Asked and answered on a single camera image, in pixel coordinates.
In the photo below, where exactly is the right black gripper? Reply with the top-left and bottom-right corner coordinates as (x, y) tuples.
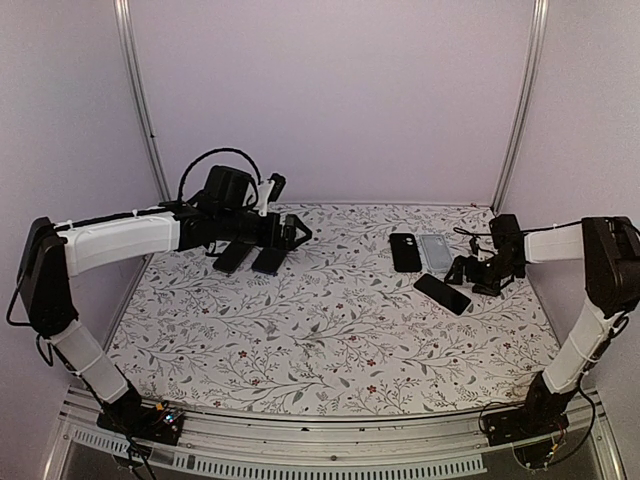
(445, 253), (525, 296)

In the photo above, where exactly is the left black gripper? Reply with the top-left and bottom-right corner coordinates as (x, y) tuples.
(218, 207), (313, 250)

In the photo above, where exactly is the phone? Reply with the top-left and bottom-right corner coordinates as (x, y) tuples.
(419, 234), (453, 273)

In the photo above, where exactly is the black smartphone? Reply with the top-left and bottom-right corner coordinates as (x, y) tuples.
(413, 274), (471, 316)

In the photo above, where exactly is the blue smartphone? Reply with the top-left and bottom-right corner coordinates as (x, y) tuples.
(251, 248), (287, 276)

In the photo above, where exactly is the black phone case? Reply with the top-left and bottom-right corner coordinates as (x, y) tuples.
(389, 233), (422, 273)

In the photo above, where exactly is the purple smartphone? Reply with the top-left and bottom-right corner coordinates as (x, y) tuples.
(213, 242), (254, 274)

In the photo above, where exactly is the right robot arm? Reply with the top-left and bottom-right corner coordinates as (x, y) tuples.
(444, 214), (639, 436)

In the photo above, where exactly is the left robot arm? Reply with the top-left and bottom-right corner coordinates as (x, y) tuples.
(11, 165), (313, 434)

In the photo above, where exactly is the floral patterned table mat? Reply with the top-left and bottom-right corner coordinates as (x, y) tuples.
(108, 204), (559, 417)

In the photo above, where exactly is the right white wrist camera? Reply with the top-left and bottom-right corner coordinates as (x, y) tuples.
(469, 236), (495, 262)

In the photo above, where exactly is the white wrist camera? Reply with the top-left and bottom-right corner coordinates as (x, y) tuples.
(256, 173), (286, 217)
(469, 236), (495, 262)

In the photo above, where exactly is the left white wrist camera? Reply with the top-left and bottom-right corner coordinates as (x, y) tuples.
(256, 173), (286, 217)

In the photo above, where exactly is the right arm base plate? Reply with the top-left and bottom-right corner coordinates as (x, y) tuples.
(479, 408), (569, 470)

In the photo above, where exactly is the front aluminium rail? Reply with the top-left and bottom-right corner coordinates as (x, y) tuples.
(43, 387), (628, 479)

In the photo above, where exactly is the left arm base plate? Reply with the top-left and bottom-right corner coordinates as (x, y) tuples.
(97, 403), (185, 446)

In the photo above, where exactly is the left aluminium frame post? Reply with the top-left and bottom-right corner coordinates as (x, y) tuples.
(113, 0), (171, 201)

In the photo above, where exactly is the aluminium frame post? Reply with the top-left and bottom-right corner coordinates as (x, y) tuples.
(491, 0), (549, 214)
(113, 0), (171, 201)

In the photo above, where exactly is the right aluminium frame post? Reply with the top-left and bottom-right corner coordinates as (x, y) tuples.
(491, 0), (549, 214)

